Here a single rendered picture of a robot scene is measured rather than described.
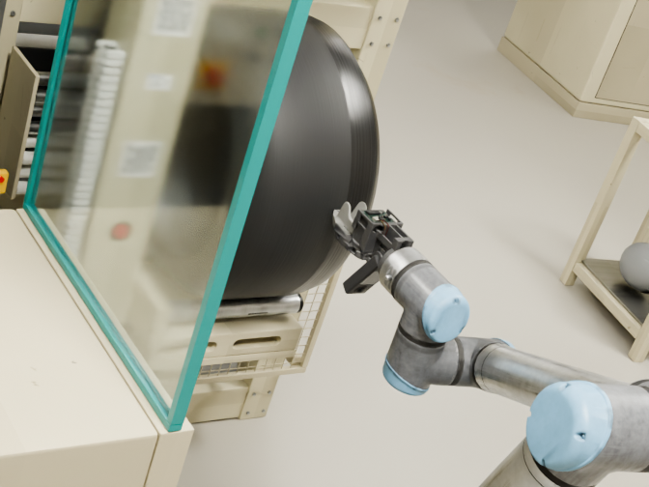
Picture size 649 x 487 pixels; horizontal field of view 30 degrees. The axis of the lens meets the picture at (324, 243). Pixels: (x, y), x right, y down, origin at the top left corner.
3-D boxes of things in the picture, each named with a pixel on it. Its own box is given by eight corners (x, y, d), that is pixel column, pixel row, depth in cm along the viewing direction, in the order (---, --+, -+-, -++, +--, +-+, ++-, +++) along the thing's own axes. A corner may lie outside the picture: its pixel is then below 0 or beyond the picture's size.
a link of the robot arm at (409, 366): (445, 402, 216) (468, 346, 210) (386, 398, 212) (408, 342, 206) (428, 369, 223) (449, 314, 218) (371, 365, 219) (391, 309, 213)
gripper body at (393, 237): (387, 206, 225) (423, 242, 216) (373, 245, 229) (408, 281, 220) (354, 207, 220) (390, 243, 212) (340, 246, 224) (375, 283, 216)
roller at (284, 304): (147, 312, 246) (155, 328, 244) (154, 297, 243) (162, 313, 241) (290, 301, 266) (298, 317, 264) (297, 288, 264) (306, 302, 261)
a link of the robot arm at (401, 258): (423, 300, 218) (381, 302, 213) (409, 284, 221) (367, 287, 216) (440, 258, 214) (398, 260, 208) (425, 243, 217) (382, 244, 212)
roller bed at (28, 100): (11, 199, 265) (36, 75, 252) (-11, 166, 275) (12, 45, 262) (94, 198, 277) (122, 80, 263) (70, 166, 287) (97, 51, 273)
